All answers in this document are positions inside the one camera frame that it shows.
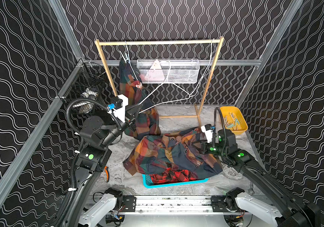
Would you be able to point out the pink triangular item in basket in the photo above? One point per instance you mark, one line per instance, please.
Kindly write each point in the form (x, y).
(155, 73)

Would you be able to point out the orange handled pliers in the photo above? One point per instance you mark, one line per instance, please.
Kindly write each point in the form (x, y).
(106, 170)

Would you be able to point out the white wire hanger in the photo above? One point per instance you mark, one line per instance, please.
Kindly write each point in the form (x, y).
(195, 90)

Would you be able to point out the yellow plastic tray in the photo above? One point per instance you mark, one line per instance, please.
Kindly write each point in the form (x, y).
(234, 120)

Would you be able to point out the red black plaid shirt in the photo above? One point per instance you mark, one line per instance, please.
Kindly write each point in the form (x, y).
(173, 176)

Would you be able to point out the steel wrench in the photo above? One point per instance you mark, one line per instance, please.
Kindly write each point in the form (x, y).
(251, 189)

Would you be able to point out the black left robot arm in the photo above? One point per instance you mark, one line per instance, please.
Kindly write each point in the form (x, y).
(98, 133)

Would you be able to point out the green clothespin left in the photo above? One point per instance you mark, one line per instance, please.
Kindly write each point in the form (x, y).
(126, 58)

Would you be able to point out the white wire mesh basket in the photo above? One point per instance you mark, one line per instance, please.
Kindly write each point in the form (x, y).
(176, 71)

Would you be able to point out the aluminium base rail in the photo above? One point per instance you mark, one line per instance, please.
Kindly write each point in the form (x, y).
(159, 204)

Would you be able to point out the wooden clothes rack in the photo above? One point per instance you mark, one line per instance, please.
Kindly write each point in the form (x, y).
(198, 109)

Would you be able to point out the teal plastic basket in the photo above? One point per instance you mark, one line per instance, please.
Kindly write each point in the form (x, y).
(147, 181)

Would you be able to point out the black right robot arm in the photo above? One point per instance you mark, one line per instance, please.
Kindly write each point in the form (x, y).
(286, 210)

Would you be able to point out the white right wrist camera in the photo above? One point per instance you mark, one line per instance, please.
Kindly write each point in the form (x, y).
(210, 132)

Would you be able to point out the pink clothespin on shirt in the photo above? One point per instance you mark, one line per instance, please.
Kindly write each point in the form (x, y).
(138, 85)

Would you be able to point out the black wire wall basket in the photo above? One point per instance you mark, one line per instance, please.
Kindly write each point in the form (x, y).
(90, 82)

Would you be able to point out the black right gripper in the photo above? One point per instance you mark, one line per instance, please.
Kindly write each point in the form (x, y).
(204, 145)

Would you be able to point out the multicolour plaid shirt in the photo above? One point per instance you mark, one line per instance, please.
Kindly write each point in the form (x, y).
(154, 154)
(147, 122)

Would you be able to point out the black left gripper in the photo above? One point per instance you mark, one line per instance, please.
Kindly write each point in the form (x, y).
(129, 118)

